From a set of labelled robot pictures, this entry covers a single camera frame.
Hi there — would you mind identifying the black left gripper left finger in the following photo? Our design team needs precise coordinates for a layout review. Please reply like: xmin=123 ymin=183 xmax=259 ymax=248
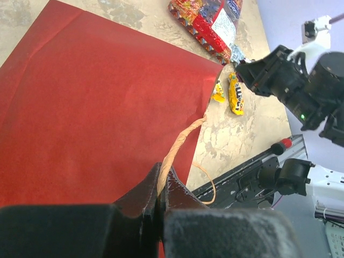
xmin=1 ymin=163 xmax=161 ymax=257

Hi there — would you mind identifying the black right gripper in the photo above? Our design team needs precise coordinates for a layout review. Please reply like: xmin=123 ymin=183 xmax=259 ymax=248
xmin=235 ymin=45 xmax=306 ymax=108

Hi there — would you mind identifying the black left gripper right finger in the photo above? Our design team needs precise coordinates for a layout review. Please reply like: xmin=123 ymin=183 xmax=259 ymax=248
xmin=161 ymin=169 xmax=301 ymax=257

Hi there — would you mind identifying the yellow snack packet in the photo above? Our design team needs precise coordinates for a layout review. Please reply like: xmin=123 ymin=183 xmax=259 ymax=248
xmin=228 ymin=73 xmax=244 ymax=116

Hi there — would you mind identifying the small orange snack packet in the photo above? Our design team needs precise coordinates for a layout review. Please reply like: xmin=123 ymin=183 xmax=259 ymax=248
xmin=211 ymin=80 xmax=225 ymax=103

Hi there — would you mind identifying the red snack packet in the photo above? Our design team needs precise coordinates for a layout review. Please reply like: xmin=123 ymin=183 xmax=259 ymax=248
xmin=168 ymin=0 xmax=242 ymax=66

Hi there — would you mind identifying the red paper bag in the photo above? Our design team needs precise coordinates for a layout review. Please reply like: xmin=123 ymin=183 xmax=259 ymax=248
xmin=1 ymin=1 xmax=221 ymax=208

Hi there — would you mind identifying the silver foil snack packet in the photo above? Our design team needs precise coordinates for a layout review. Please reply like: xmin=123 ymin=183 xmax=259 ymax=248
xmin=230 ymin=45 xmax=255 ymax=67

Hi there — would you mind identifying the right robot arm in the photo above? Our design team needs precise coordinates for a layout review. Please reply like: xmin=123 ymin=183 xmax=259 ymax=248
xmin=235 ymin=45 xmax=343 ymax=204

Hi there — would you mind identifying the red emergency stop button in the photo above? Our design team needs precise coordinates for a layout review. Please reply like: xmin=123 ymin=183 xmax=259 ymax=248
xmin=270 ymin=138 xmax=292 ymax=155

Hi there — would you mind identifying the grey perforated metal box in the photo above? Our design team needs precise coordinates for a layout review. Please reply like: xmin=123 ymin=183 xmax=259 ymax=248
xmin=325 ymin=221 xmax=344 ymax=258

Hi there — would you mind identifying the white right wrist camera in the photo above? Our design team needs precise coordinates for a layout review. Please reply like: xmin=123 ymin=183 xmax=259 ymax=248
xmin=287 ymin=16 xmax=332 ymax=61

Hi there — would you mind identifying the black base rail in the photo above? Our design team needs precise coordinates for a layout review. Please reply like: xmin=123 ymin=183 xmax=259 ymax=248
xmin=192 ymin=150 xmax=280 ymax=209

